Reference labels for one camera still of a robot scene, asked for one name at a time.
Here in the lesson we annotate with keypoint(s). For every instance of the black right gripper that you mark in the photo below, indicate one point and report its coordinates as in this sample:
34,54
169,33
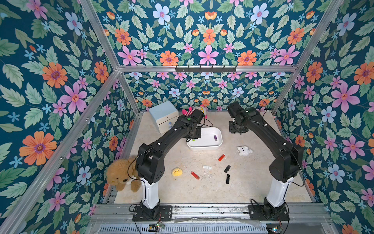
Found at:
236,127

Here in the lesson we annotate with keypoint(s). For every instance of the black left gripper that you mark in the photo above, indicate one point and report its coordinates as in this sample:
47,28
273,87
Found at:
198,134

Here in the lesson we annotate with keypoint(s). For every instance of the white usb drive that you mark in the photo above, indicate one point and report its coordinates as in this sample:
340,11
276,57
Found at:
207,167

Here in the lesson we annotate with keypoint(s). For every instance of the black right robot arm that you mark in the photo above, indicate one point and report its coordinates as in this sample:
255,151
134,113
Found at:
288,157

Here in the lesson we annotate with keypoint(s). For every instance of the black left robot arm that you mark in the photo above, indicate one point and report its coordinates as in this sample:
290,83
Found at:
150,159

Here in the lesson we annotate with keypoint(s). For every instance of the white storage box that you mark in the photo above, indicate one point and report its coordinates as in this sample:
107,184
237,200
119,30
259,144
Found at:
207,142

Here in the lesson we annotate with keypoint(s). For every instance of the red rectangular usb drive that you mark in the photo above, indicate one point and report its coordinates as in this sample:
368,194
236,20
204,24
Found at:
221,157

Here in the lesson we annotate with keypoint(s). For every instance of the pink striped plush toy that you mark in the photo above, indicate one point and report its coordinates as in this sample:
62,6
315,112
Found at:
190,110

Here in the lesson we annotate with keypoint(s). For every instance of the small white plush toy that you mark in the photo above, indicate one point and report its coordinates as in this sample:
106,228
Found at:
244,151

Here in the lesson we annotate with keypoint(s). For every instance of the light blue mini drawer cabinet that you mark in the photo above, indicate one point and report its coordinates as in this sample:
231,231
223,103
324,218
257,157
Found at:
164,116

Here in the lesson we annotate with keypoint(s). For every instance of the yellow plush chick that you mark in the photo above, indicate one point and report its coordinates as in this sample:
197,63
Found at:
177,172

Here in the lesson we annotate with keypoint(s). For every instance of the brown teddy bear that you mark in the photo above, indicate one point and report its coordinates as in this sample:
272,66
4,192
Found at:
121,173

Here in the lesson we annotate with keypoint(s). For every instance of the black hook rail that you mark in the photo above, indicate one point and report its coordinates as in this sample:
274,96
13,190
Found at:
209,69

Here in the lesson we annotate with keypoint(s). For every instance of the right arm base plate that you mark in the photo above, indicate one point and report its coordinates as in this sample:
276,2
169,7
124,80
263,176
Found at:
268,213

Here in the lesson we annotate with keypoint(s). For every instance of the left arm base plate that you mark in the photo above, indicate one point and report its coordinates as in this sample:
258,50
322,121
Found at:
159,213

